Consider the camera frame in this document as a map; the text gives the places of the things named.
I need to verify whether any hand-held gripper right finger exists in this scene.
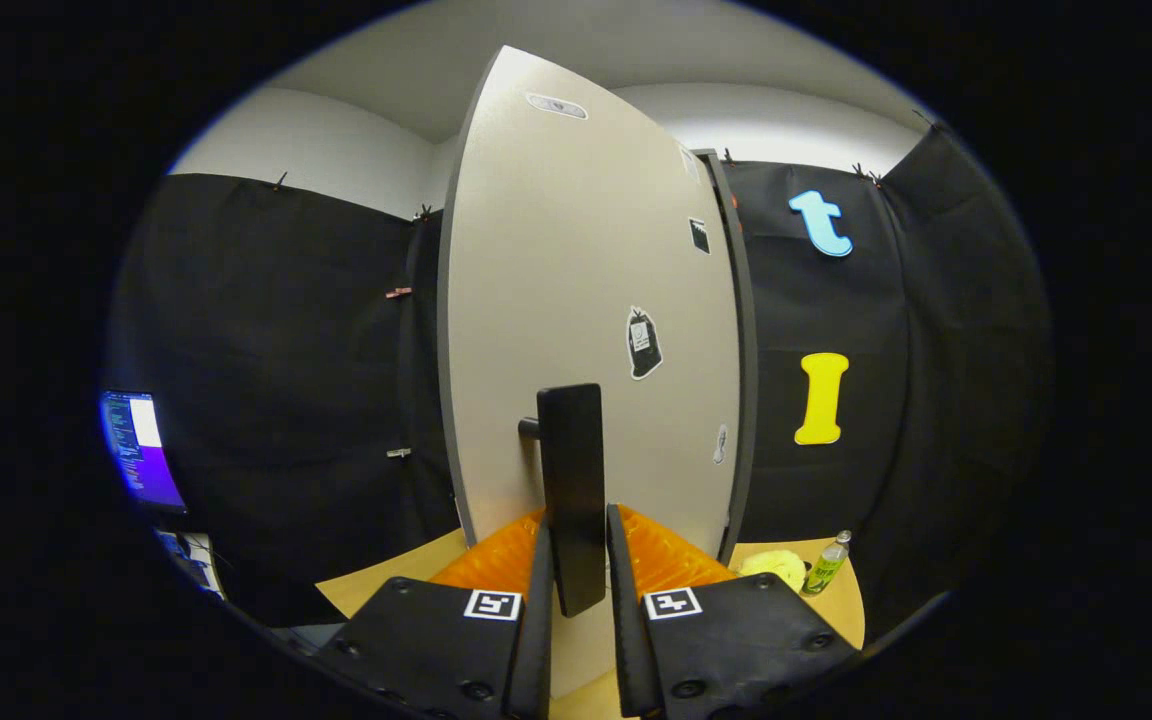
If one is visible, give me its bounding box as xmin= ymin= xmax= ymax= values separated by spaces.
xmin=603 ymin=503 xmax=864 ymax=720

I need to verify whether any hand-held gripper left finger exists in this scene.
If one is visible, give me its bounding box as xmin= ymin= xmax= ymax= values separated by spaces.
xmin=319 ymin=508 xmax=559 ymax=720

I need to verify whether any black door handle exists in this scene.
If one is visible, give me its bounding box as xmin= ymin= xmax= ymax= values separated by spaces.
xmin=518 ymin=383 xmax=608 ymax=618

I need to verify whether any yellow plush toy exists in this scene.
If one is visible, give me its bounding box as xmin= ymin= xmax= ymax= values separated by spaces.
xmin=736 ymin=547 xmax=808 ymax=593

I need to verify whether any green bottle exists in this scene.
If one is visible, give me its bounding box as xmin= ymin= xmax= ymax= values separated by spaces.
xmin=800 ymin=530 xmax=853 ymax=598

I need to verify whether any black backdrop cloth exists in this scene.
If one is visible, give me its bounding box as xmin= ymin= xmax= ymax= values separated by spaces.
xmin=106 ymin=122 xmax=1052 ymax=643

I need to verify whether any computer monitor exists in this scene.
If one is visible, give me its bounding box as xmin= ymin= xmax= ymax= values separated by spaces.
xmin=99 ymin=389 xmax=188 ymax=514

